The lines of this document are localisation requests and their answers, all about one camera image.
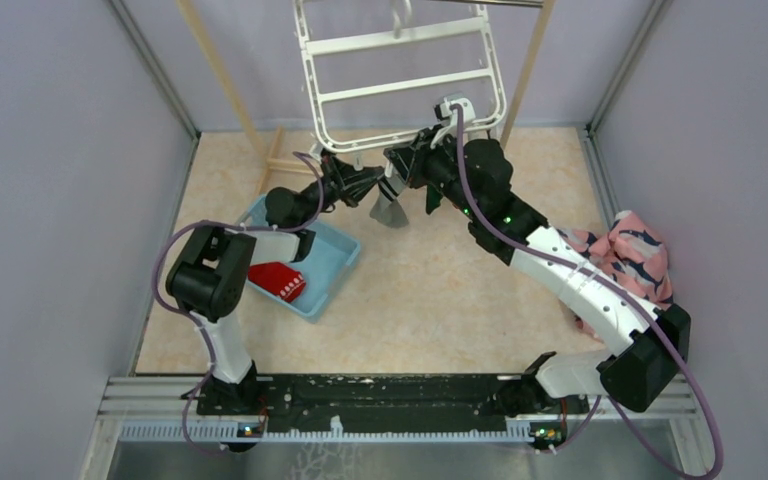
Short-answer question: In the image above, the purple cable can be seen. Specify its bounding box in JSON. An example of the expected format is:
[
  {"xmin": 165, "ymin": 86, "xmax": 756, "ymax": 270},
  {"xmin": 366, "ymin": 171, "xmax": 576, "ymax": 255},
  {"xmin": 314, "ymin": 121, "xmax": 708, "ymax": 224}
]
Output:
[
  {"xmin": 448, "ymin": 102, "xmax": 724, "ymax": 480},
  {"xmin": 150, "ymin": 150, "xmax": 327, "ymax": 457}
]

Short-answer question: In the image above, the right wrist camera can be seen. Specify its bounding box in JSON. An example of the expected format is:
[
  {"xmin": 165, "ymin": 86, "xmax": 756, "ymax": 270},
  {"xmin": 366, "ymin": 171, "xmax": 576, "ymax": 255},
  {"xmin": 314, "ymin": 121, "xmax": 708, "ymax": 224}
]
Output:
[{"xmin": 431, "ymin": 95, "xmax": 476, "ymax": 148}]

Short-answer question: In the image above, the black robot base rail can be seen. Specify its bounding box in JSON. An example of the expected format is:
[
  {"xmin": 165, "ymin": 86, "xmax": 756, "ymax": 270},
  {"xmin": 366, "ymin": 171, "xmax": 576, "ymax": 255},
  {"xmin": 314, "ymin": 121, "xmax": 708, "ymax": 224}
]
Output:
[{"xmin": 183, "ymin": 367, "xmax": 590, "ymax": 439}]

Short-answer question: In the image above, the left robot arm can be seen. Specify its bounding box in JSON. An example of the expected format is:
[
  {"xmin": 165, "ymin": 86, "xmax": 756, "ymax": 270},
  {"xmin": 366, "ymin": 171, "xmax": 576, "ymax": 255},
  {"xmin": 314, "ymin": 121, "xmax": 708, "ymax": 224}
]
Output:
[{"xmin": 165, "ymin": 153, "xmax": 384, "ymax": 414}]

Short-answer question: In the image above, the white clip hanger frame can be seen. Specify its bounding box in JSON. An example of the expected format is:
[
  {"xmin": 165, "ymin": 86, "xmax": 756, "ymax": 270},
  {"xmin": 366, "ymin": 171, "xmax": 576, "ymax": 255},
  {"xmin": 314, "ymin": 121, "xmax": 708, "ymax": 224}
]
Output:
[{"xmin": 293, "ymin": 1, "xmax": 508, "ymax": 154}]

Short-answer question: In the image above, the pink patterned cloth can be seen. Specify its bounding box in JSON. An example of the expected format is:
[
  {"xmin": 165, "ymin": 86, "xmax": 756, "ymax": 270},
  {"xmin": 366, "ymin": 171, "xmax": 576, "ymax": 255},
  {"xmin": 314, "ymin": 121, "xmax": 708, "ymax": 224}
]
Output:
[{"xmin": 559, "ymin": 210, "xmax": 674, "ymax": 309}]

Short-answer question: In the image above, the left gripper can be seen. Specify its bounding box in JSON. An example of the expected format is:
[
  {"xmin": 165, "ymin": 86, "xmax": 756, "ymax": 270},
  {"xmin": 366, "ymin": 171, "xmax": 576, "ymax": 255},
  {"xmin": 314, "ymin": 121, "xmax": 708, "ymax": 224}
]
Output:
[{"xmin": 297, "ymin": 155, "xmax": 386, "ymax": 226}]

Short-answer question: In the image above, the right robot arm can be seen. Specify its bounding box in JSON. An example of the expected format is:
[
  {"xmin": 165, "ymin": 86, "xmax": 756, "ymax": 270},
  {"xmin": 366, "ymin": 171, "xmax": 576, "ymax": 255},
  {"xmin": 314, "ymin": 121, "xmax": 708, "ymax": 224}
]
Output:
[{"xmin": 384, "ymin": 129, "xmax": 691, "ymax": 412}]

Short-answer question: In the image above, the wooden drying rack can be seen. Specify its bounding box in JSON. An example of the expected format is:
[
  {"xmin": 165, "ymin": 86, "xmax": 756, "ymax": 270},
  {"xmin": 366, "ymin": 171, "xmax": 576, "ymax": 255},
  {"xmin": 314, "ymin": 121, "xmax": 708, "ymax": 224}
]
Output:
[{"xmin": 175, "ymin": 0, "xmax": 558, "ymax": 197}]

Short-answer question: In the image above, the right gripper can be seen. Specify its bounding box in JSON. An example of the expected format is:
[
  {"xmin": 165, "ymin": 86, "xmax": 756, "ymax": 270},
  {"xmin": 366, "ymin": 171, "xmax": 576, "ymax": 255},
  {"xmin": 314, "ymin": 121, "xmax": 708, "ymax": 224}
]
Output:
[{"xmin": 386, "ymin": 125, "xmax": 480, "ymax": 221}]

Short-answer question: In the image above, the light blue plastic basket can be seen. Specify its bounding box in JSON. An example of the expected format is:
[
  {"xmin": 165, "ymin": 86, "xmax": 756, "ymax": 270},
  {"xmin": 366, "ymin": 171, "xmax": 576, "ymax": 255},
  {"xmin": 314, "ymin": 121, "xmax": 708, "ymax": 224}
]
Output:
[{"xmin": 246, "ymin": 213, "xmax": 362, "ymax": 324}]

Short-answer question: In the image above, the red sock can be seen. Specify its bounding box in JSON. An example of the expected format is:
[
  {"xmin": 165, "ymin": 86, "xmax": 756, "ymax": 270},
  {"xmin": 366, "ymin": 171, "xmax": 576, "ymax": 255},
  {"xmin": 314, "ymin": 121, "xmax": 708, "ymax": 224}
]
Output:
[{"xmin": 247, "ymin": 262, "xmax": 307, "ymax": 303}]

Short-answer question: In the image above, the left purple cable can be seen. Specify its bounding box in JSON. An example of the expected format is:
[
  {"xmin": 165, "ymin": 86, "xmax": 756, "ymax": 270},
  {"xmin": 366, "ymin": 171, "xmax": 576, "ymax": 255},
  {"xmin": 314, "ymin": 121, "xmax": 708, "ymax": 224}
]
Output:
[{"xmin": 150, "ymin": 150, "xmax": 327, "ymax": 457}]

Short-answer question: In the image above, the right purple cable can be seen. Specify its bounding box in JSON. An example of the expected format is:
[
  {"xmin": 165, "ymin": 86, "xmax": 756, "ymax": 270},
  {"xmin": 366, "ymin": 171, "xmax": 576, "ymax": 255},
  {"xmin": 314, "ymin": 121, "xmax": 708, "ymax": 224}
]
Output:
[{"xmin": 448, "ymin": 102, "xmax": 724, "ymax": 480}]

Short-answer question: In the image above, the grey striped sock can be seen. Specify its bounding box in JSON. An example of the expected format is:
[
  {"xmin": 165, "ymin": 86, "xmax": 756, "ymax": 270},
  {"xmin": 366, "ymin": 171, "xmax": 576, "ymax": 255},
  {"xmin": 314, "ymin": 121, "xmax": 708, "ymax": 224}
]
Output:
[{"xmin": 369, "ymin": 174, "xmax": 409, "ymax": 229}]

